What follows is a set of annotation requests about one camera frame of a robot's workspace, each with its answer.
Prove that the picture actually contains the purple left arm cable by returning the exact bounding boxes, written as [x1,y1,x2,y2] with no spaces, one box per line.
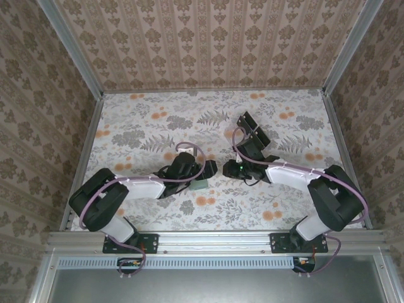
[78,141,206,280]

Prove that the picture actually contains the aluminium frame post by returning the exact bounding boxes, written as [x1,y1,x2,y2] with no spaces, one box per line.
[321,0,380,97]
[37,0,105,98]

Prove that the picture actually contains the long aluminium mounting rail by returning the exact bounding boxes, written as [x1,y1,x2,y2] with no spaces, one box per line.
[47,230,392,255]

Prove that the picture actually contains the translucent blue-grey card holder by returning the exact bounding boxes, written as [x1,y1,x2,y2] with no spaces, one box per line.
[189,179,210,191]

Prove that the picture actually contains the aluminium side rail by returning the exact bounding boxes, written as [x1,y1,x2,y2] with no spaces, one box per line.
[59,93,107,234]
[322,93,374,230]

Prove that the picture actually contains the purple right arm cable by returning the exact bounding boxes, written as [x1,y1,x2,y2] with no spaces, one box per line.
[232,127,371,278]

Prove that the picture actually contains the grey sheet metal panel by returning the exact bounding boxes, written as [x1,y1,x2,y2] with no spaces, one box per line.
[47,268,383,303]

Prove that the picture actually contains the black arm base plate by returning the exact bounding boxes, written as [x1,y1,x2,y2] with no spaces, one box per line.
[102,232,159,255]
[270,232,330,255]

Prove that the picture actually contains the white slotted cable duct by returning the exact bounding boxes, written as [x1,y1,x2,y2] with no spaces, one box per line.
[58,257,316,270]

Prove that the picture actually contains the black battery holder tray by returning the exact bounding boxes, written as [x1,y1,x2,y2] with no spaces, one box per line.
[237,109,271,149]

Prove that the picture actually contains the small black connector board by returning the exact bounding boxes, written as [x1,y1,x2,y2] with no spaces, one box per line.
[292,257,317,274]
[117,257,143,275]

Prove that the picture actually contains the floral patterned tablecloth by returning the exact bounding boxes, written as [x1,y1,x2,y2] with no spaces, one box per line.
[71,89,364,231]

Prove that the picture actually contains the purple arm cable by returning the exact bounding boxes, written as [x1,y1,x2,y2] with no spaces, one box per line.
[78,141,206,280]
[232,127,371,278]

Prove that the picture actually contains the aluminium frame bar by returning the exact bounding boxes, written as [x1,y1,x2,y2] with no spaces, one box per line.
[373,254,404,303]
[28,254,61,303]

